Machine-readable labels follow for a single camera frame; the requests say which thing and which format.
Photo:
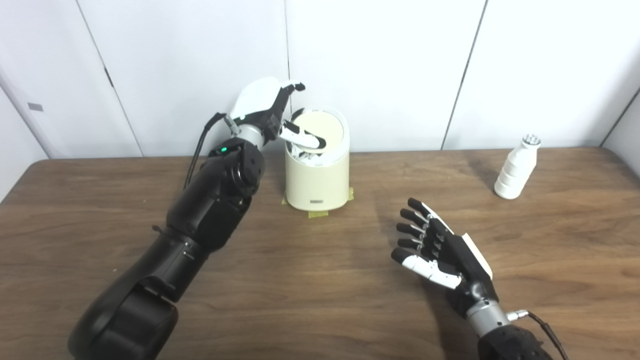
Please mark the cream-colored bin body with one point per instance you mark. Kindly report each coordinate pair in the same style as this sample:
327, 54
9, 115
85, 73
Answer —
317, 182

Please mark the small white plastic bottle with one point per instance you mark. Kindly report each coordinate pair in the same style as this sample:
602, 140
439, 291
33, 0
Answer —
515, 170

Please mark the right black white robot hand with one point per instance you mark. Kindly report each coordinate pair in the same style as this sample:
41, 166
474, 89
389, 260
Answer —
465, 265

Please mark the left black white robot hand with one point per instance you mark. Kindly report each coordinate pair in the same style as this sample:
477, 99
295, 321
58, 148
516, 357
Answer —
255, 102

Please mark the round cream bin lid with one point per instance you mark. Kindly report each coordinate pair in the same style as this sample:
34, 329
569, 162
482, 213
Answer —
325, 125

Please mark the small gray wall tag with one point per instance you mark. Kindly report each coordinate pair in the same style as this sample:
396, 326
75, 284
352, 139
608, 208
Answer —
35, 106

